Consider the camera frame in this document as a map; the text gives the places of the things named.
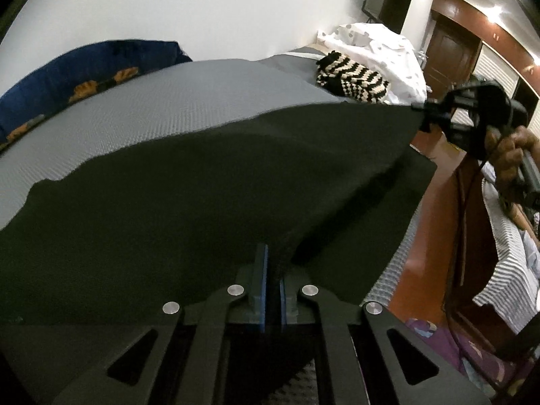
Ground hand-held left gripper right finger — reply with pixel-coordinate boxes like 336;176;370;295
278;276;492;405

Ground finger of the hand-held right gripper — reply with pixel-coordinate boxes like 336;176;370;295
420;114;450;134
411;97;455;115

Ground grey mesh mattress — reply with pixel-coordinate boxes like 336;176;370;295
0;48;423;405

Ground black pants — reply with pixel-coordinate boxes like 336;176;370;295
0;102;437;405

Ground white wardrobe shutter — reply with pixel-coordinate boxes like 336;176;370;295
472;42;521;98

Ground grey striped shirt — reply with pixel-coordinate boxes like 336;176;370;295
472;164;540;334

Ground purple patterned cloth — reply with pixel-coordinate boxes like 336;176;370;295
405;318;524;389

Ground blue orange pillow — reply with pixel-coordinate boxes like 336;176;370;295
0;40;192;144

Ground person's right hand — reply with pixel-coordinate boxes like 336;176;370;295
485;126;540;200

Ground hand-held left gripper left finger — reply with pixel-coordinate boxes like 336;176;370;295
53;243;271;405

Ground white spotted cloth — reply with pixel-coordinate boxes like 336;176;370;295
316;22;429;104

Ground black and cream striped knit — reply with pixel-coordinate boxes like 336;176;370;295
316;51;391;104

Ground brown wooden door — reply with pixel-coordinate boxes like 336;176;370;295
424;17;482;93

